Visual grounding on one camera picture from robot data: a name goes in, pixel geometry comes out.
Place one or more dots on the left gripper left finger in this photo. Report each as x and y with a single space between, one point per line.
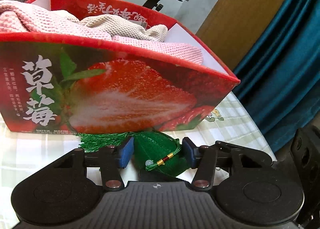
112 158

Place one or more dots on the teal curtain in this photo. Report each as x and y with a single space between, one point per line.
279 75

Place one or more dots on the pink knitted cloth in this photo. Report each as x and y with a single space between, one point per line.
18 17

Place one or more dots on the red strawberry cardboard box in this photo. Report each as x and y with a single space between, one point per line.
59 83

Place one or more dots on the wooden door panel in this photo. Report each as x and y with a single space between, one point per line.
233 26

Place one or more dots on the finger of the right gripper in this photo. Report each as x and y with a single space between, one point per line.
233 156

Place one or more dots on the cream knitted cloth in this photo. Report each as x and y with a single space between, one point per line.
116 25

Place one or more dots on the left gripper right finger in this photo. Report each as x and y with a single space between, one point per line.
204 159

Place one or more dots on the green tassel pouch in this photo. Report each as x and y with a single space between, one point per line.
153 151

